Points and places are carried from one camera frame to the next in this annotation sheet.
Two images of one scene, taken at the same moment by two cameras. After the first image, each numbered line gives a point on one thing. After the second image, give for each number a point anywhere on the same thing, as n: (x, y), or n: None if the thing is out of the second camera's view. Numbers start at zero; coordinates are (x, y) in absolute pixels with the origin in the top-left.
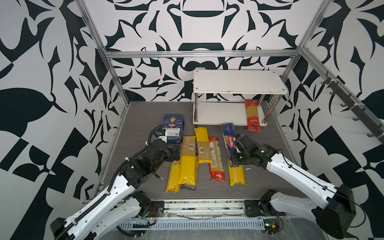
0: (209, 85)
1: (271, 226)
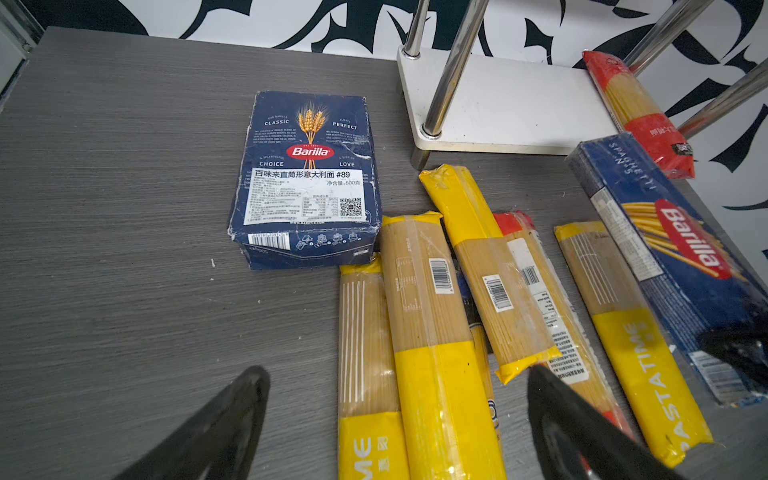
0: (452, 101)
1: None
